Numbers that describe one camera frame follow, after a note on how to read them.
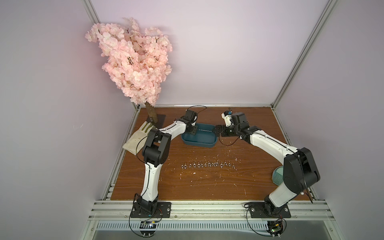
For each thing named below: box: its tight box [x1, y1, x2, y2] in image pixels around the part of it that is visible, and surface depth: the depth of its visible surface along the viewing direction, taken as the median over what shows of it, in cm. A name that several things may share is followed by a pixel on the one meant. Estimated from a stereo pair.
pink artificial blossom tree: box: [85, 17, 173, 124], surface depth 71 cm
